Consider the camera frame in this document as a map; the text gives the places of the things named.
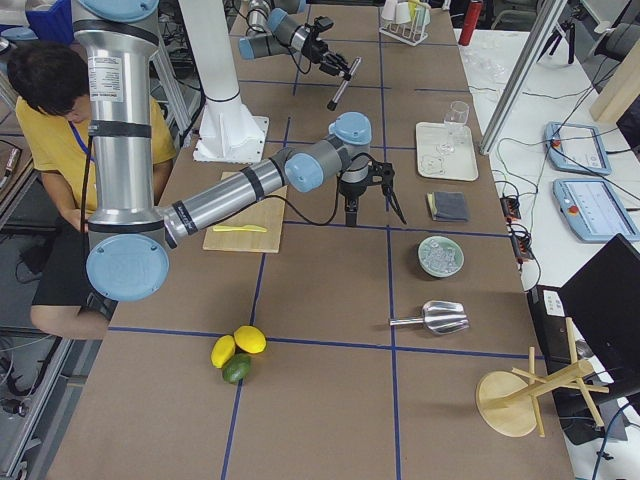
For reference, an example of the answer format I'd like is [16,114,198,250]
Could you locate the teach pendant near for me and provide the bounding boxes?
[552,179,639,244]

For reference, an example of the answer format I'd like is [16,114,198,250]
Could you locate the black monitor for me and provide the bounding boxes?
[527,232,640,446]

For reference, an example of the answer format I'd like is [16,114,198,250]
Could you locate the green bowl of ice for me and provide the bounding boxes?
[417,236,464,278]

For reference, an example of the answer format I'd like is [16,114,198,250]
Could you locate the yellow lemon left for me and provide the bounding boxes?
[210,335,236,369]

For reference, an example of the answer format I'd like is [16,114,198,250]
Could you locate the green lime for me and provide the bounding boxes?
[222,353,252,384]

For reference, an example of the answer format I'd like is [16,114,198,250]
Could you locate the teach pendant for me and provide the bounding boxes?
[543,122,612,175]
[552,179,639,244]

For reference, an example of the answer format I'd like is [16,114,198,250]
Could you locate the grey folded cloth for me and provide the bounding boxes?
[426,191,469,222]

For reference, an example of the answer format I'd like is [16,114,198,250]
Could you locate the steel ice scoop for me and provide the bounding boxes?
[389,300,469,336]

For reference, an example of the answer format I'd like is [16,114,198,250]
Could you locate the blue storage bin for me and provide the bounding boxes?
[26,0,74,44]

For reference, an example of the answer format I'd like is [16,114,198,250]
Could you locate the yellow plastic knife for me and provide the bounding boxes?
[211,224,268,233]

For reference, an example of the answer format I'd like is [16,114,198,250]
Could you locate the steel muddler with black cap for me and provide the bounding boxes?
[327,57,362,111]

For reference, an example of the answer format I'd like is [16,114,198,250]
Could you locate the wooden cutting board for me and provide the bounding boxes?
[203,187,287,253]

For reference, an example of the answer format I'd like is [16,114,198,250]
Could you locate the wooden mug tree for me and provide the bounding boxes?
[475,317,609,437]

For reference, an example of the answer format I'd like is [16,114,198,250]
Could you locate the yellow lemon upper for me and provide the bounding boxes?
[233,325,267,354]

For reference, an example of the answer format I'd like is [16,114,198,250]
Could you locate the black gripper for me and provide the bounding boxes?
[338,160,407,227]
[301,16,350,80]

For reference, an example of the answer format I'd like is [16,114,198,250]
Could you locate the aluminium frame post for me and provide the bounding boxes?
[479,0,567,155]

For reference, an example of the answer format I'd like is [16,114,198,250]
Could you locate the yellow lemon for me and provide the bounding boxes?
[233,325,267,354]
[210,335,236,369]

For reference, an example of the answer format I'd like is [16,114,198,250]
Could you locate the teach pendant far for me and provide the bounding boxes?
[543,122,612,175]

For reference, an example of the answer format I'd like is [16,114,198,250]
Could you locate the white wire cup rack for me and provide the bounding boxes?
[379,14,430,46]

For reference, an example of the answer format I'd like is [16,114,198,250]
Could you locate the green plastic cup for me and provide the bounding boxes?
[416,2,431,29]

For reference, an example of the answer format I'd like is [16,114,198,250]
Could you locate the yellow plastic cup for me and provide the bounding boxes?
[409,1,422,24]

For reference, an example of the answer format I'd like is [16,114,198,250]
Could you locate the pink plastic cup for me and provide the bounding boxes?
[381,0,397,23]

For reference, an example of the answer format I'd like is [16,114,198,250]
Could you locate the clear wine glass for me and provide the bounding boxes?
[436,100,470,155]

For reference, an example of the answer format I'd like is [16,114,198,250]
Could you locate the person in yellow shirt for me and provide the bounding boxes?
[4,40,177,340]

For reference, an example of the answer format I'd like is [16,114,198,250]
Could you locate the white plastic cup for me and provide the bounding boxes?
[394,1,411,24]

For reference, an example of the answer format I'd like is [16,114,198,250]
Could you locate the cream bear tray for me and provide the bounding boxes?
[415,122,479,182]

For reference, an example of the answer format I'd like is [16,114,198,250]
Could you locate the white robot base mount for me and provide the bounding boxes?
[179,0,269,164]

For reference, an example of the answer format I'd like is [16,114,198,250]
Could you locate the red bottle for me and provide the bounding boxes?
[458,0,483,46]

